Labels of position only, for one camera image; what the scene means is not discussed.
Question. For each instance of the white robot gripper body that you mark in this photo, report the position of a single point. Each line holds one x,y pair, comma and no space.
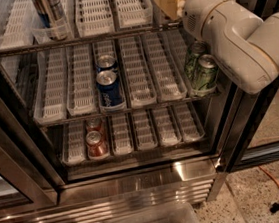
199,12

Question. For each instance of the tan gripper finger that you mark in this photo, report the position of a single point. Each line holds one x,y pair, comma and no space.
171,8

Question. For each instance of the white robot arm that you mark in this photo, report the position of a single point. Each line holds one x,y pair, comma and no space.
246,47

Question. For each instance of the shelf clear tray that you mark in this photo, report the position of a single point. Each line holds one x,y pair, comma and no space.
93,17
15,23
132,13

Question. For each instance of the rear green soda can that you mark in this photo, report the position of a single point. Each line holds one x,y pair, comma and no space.
197,49

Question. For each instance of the green soda can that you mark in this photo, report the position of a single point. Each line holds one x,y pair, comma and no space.
205,74
197,49

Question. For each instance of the middle shelf green can tray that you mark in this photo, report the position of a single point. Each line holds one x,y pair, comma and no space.
178,45

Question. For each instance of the front green soda can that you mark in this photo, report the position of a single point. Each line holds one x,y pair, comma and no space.
205,74

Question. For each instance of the middle shelf blue can tray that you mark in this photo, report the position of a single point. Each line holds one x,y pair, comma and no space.
108,48

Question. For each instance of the rear blue soda can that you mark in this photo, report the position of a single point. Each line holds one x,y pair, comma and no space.
106,63

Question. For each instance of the blue soda can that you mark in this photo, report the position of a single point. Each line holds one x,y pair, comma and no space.
108,84
106,63

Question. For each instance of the front blue soda can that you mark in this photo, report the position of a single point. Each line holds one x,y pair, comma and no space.
108,84

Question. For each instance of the top shelf tray under tall can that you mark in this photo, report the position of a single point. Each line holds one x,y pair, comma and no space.
42,34

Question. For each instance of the tall silver blue can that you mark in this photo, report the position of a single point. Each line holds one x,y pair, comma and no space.
53,17

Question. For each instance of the bottom shelf rightmost tray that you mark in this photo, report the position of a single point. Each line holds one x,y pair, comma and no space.
189,124

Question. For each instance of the stainless steel fridge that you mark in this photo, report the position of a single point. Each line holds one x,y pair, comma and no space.
37,187

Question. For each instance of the bottom shelf red can tray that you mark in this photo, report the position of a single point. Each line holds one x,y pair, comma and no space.
102,157

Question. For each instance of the rear red soda can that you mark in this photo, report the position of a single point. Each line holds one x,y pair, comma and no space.
95,125

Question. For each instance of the red soda can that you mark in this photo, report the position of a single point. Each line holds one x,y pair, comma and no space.
96,145
95,125

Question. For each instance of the middle shelf leftmost tray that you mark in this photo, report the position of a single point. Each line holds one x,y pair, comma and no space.
51,98

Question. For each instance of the top shelf clear tray leftmost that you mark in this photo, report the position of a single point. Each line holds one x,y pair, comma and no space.
15,23

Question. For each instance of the front red soda can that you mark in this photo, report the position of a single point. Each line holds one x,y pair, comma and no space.
96,145

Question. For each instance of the bottom shelf leftmost tray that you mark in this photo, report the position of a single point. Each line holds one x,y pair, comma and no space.
73,144

